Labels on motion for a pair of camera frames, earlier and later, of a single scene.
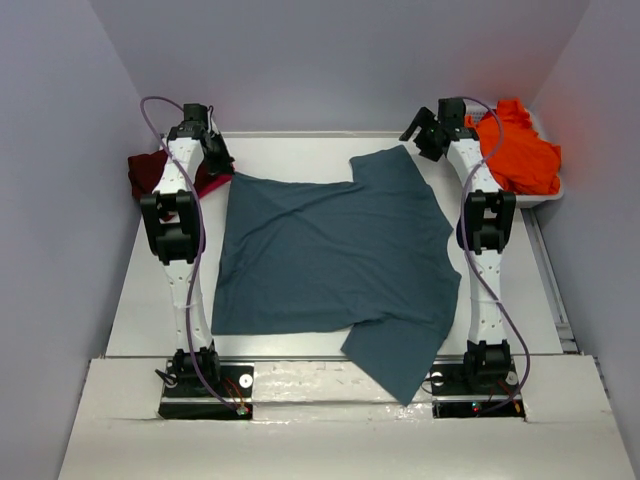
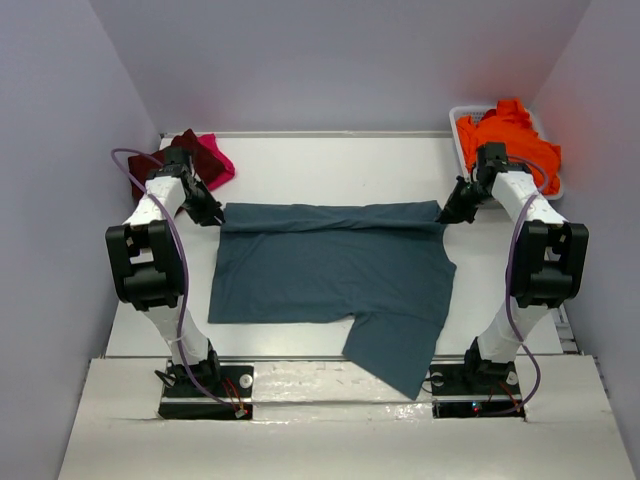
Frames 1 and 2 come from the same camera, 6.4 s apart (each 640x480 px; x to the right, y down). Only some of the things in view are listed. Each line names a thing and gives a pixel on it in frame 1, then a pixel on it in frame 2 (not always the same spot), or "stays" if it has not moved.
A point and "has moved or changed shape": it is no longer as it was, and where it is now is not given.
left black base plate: x=233 y=402 stays
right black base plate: x=452 y=397 stays
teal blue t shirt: x=370 y=259 has moved or changed shape
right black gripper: x=425 y=119 → x=454 y=212
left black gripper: x=223 y=164 → x=212 y=208
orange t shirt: x=518 y=159 stays
